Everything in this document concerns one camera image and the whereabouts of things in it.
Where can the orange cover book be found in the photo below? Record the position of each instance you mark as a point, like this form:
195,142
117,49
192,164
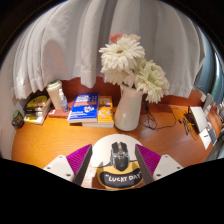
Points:
106,113

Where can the white flat box device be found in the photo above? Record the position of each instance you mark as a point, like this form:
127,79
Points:
199,118

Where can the yellow and black book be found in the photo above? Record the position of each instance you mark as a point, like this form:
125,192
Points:
37,101

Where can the round white yellow mouse pad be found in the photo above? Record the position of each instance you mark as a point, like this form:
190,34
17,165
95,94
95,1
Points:
101,150

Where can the dark grey book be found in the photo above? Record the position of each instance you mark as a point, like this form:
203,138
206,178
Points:
39,108

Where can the black pen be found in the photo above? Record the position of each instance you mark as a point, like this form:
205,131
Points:
186,126

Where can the red book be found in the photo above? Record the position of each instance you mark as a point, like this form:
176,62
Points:
58,113

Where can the grey gaming computer mouse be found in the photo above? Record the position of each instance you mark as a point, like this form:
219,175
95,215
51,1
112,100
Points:
120,156

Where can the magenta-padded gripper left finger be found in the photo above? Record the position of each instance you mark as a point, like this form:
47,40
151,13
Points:
65,165

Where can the yellow and white book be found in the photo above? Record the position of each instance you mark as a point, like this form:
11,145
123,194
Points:
36,119

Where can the clear spray bottle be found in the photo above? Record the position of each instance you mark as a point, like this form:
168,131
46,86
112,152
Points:
63,101

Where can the white pleated curtain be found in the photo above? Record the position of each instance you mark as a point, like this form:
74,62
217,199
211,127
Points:
66,43

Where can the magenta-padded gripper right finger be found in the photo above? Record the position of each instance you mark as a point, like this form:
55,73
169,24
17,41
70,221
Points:
163,165

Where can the dark green mug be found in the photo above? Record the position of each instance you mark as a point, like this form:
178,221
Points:
18,120

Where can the white artificial flower bouquet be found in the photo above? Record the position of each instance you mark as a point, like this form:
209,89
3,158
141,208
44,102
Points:
123,55

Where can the white ceramic vase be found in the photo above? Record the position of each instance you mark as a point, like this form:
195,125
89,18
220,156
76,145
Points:
128,110

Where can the blue cover book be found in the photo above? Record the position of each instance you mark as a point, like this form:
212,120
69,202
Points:
84,107

